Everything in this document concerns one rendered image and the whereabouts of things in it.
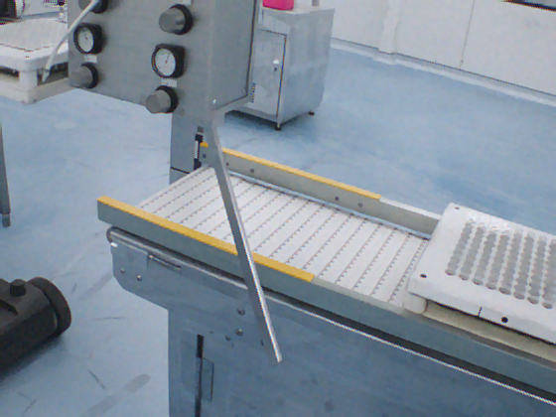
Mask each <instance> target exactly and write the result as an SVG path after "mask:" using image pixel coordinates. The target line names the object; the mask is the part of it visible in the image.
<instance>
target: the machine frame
mask: <svg viewBox="0 0 556 417"><path fill-rule="evenodd" d="M197 128H198V126H195V125H193V119H192V118H189V117H185V116H183V115H181V116H180V115H176V114H173V113H171V160H170V168H169V185H171V184H173V183H175V182H176V181H178V180H180V179H182V178H184V177H185V176H187V175H188V174H190V173H192V172H193V171H194V149H195V135H196V133H197V134H200V135H203V136H204V139H203V143H204V142H206V143H207V138H206V135H205V133H201V132H197ZM168 348H169V353H168V378H169V398H168V406H169V417H181V409H180V396H181V378H180V369H181V316H180V315H177V314H175V313H173V312H171V311H168Z"/></svg>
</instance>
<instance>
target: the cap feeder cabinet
mask: <svg viewBox="0 0 556 417"><path fill-rule="evenodd" d="M336 9H337V8H334V7H328V6H322V5H319V6H312V3H308V2H303V1H298V0H294V7H293V9H289V10H280V9H271V8H266V7H263V6H262V0H261V2H260V12H259V23H258V32H257V43H256V53H255V64H254V74H253V85H252V94H251V100H250V101H249V102H247V103H245V104H243V105H241V106H239V107H237V108H234V110H238V111H241V112H244V113H247V114H250V115H253V116H259V117H263V118H266V119H269V120H272V121H276V122H278V127H275V130H276V131H281V128H280V123H283V122H285V121H287V120H289V119H291V118H293V117H298V116H300V115H302V114H304V113H307V112H308V111H310V110H311V111H310V112H309V113H308V114H309V115H315V113H314V112H313V109H314V108H316V107H319V106H320V104H321V103H323V98H324V85H325V79H326V73H327V67H328V60H329V54H330V53H329V49H330V42H331V36H332V30H333V24H334V21H333V20H334V14H335V10H336Z"/></svg>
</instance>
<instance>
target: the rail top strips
mask: <svg viewBox="0 0 556 417"><path fill-rule="evenodd" d="M221 148H222V152H223V153H225V154H229V155H232V156H235V157H238V158H242V159H244V160H247V161H251V162H254V163H257V164H260V165H267V166H270V167H273V168H277V169H280V170H283V171H286V172H289V173H292V174H295V175H299V176H302V177H305V178H308V179H312V180H315V181H318V182H321V183H324V184H327V185H330V186H334V187H337V188H340V189H343V190H347V191H350V192H352V193H355V194H359V195H362V196H365V197H369V198H371V199H374V200H377V201H379V200H380V198H381V197H382V196H381V195H378V194H375V193H371V192H369V191H366V190H363V189H359V188H356V187H353V186H349V185H347V184H344V183H340V182H337V181H334V180H330V179H327V178H324V177H322V176H318V175H315V174H312V173H308V172H305V171H302V170H298V169H295V168H292V167H288V166H285V165H279V164H276V163H273V162H270V161H266V160H263V159H260V158H256V157H253V156H250V155H246V154H243V153H241V152H237V151H234V150H231V149H227V148H224V147H221ZM97 200H98V201H99V202H101V203H103V204H106V205H109V206H110V207H113V208H116V209H119V210H122V211H127V212H128V213H131V214H134V215H136V216H138V217H141V218H143V219H146V220H149V221H151V222H153V223H156V224H158V225H161V226H164V227H166V228H168V229H171V230H172V231H175V232H177V233H180V234H183V235H184V236H187V237H190V238H192V239H195V240H198V241H200V242H203V243H206V244H207V245H210V246H213V247H215V248H218V249H221V250H223V251H227V252H231V253H234V254H236V255H238V253H237V250H236V246H235V245H233V244H230V243H228V242H225V241H222V240H220V239H217V238H214V237H212V236H209V235H206V234H204V233H202V232H199V231H196V230H194V229H191V228H188V227H186V226H183V225H181V224H178V223H176V222H173V221H170V220H168V219H165V218H163V217H161V216H158V215H155V214H152V213H150V212H148V211H145V210H140V209H138V208H135V207H132V206H129V205H128V204H125V203H122V202H120V201H118V200H115V199H113V198H110V197H108V196H105V195H103V196H101V197H100V198H98V199H97ZM251 255H252V257H253V261H254V262H257V263H259V264H262V265H265V266H267V267H270V268H273V269H275V270H278V271H281V272H282V273H285V274H288V275H290V276H293V277H295V278H298V279H301V280H303V281H306V282H309V283H310V282H311V281H312V280H313V279H314V278H315V277H316V275H315V274H312V273H309V272H307V271H304V270H301V269H299V268H296V267H293V266H291V265H288V264H285V263H282V262H281V261H278V260H275V259H273V258H270V257H267V256H265V255H259V254H256V253H254V252H251Z"/></svg>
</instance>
